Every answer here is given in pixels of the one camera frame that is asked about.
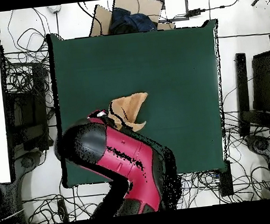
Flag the orange terry towel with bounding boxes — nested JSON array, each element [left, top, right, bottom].
[[105, 91, 152, 135]]

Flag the dark green table cloth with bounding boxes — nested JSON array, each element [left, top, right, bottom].
[[46, 16, 234, 189]]

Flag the black equipment rack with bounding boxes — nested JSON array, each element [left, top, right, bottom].
[[2, 62, 54, 154]]

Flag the black stand base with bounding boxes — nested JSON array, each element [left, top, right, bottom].
[[243, 132, 270, 166], [12, 149, 48, 187]]

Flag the blue jeans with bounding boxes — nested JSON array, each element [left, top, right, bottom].
[[106, 2, 159, 36]]

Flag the black power strip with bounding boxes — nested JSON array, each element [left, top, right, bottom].
[[56, 198, 70, 222]]

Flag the white round device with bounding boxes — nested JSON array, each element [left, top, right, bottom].
[[47, 4, 64, 14]]

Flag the brown cardboard box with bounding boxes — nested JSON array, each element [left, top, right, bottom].
[[85, 0, 177, 38]]

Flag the black power adapter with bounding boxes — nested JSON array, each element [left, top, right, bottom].
[[187, 7, 207, 18]]

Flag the black box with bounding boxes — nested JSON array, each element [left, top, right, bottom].
[[216, 160, 235, 198]]

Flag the tangled black cables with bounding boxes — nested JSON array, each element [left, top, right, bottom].
[[20, 179, 113, 224], [0, 6, 56, 95], [168, 76, 270, 209]]

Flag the thin black metal frame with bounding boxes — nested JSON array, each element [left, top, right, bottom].
[[153, 0, 191, 24]]

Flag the black upright post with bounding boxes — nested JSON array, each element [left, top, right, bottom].
[[231, 52, 255, 138]]

